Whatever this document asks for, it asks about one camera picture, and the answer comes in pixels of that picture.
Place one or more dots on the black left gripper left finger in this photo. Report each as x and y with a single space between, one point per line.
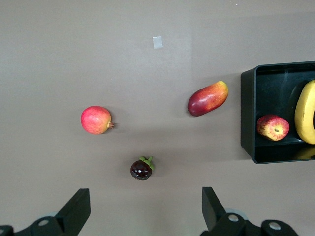
73 214

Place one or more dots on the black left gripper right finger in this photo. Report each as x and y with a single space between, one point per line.
214 216

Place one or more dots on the black plastic box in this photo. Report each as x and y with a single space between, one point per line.
248 118

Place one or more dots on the red yellow apple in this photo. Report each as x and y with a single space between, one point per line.
273 127

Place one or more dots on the yellow banana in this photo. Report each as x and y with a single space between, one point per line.
306 115

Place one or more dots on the dark purple mangosteen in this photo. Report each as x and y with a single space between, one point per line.
140 170

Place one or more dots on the red round pomegranate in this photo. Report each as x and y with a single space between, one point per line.
96 120

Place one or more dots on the red yellow mango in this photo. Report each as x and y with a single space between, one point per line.
208 98

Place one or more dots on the clear tape piece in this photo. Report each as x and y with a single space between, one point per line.
157 42

